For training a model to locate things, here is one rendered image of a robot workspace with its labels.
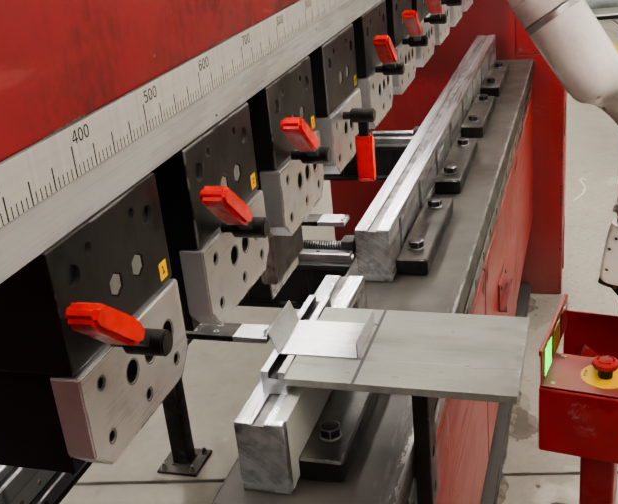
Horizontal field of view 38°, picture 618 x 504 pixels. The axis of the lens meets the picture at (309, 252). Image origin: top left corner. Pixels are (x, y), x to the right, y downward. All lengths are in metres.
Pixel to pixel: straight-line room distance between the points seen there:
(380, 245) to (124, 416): 0.92
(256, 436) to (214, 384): 1.97
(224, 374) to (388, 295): 1.62
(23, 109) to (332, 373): 0.59
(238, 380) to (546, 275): 1.20
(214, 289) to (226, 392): 2.19
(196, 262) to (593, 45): 0.77
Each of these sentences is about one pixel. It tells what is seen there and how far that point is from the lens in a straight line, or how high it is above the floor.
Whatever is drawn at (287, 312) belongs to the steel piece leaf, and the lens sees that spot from 1.13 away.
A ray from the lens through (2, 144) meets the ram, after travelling 0.52.
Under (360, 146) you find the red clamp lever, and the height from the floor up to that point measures 1.20.
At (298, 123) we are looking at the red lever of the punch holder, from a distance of 0.87.
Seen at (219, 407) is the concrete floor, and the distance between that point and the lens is 2.88.
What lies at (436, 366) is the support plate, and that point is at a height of 1.00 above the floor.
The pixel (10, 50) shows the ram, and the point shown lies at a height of 1.46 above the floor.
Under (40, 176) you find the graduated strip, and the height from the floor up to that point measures 1.38.
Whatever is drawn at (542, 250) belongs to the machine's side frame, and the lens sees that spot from 3.36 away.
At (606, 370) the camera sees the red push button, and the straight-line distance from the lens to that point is 1.42.
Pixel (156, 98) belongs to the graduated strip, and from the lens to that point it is 0.68.
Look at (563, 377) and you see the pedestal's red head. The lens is 1.44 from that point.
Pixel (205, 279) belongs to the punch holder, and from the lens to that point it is 0.75.
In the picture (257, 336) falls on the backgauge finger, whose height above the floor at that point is 1.00.
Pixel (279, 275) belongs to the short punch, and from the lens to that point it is 1.03.
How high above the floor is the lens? 1.54
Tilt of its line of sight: 23 degrees down
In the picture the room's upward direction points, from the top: 6 degrees counter-clockwise
